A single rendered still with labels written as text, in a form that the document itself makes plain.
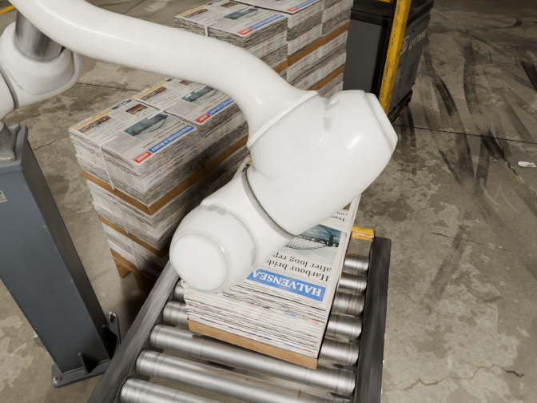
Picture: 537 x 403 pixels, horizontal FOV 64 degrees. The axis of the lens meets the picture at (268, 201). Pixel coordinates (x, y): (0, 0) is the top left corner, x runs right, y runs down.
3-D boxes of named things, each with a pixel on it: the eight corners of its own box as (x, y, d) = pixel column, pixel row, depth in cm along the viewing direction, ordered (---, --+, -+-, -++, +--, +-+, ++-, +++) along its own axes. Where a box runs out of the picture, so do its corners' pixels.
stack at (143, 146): (117, 276, 207) (63, 127, 152) (260, 160, 278) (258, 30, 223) (175, 317, 190) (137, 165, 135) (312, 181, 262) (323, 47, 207)
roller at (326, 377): (144, 349, 95) (155, 337, 100) (356, 404, 86) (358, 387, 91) (145, 329, 94) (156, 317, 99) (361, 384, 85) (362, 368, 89)
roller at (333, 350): (155, 317, 98) (162, 322, 103) (362, 368, 89) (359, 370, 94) (163, 297, 101) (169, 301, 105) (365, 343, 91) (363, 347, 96)
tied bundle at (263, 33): (178, 70, 187) (170, 15, 172) (222, 49, 205) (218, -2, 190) (245, 94, 171) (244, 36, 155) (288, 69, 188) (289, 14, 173)
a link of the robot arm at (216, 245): (236, 273, 62) (308, 221, 58) (195, 327, 47) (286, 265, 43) (190, 213, 61) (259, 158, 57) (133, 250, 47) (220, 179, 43)
